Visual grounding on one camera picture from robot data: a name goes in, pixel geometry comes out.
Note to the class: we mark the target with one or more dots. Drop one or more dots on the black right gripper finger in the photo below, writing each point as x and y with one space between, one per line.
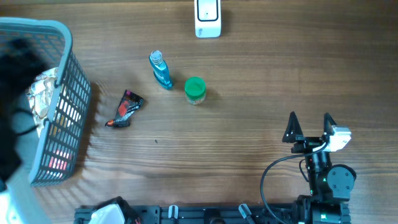
293 132
328 124

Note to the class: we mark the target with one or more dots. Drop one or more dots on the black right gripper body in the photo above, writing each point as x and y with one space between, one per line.
306 144

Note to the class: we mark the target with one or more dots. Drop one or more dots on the green lid jar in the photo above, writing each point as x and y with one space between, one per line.
195 90

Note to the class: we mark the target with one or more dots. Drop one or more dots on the blue mouthwash bottle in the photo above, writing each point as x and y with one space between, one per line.
160 69

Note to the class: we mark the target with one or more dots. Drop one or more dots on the black red snack wrapper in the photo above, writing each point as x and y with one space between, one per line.
130 102

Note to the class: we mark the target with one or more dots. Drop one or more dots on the white brown cookie bag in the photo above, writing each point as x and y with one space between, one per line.
39 95

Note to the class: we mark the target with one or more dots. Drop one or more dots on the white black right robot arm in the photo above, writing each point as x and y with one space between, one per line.
330 185

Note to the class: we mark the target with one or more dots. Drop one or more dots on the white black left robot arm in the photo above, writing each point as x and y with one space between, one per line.
19 67

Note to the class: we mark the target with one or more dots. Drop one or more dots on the white barcode scanner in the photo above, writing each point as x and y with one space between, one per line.
207 18

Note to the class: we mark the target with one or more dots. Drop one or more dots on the grey plastic mesh basket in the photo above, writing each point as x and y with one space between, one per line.
49 159

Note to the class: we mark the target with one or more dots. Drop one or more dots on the black mounting rail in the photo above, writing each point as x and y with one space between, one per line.
199 215

